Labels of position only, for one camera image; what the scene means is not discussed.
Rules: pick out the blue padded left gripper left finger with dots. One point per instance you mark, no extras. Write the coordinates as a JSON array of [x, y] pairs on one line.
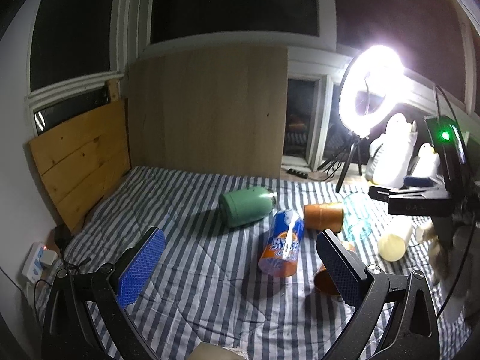
[[69, 330]]

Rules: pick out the white power strip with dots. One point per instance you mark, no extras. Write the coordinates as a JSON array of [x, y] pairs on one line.
[[39, 258]]

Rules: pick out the large white penguin plush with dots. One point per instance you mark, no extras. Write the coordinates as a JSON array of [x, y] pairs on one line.
[[392, 151]]

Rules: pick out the striped blue white bedsheet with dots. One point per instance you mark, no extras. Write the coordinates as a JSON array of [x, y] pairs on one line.
[[207, 286]]

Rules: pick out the cream white cup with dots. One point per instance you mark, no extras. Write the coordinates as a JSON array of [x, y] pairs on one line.
[[393, 242]]

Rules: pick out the bright ring light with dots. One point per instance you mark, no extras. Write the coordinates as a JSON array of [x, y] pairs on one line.
[[372, 85]]

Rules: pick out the light wood panel board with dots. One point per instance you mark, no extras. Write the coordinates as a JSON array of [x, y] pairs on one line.
[[216, 110]]

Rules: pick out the clear blue plastic cup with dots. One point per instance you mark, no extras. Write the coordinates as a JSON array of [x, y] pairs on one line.
[[357, 221]]

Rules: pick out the orange paper cup white base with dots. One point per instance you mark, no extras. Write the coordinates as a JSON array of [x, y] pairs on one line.
[[323, 281]]

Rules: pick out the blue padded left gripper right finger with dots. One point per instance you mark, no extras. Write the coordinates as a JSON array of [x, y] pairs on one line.
[[411, 331]]

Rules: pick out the black ring light tripod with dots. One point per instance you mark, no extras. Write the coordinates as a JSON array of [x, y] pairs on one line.
[[342, 160]]

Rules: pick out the orange blue printed can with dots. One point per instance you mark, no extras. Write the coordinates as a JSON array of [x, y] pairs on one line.
[[281, 253]]

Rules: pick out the black power strip on sill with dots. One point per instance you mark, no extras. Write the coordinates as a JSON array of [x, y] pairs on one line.
[[297, 173]]

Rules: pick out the orange plastic cup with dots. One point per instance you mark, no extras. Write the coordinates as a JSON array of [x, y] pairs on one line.
[[325, 216]]

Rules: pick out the small white penguin plush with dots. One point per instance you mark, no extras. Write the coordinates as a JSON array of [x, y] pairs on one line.
[[427, 163]]

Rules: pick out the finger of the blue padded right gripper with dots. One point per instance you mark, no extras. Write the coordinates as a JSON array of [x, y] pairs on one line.
[[386, 193]]

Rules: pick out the orange wooden headboard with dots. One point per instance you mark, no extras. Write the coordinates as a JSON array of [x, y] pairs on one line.
[[82, 159]]

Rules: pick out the green metal cup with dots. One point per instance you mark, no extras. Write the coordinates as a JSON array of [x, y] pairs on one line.
[[245, 206]]

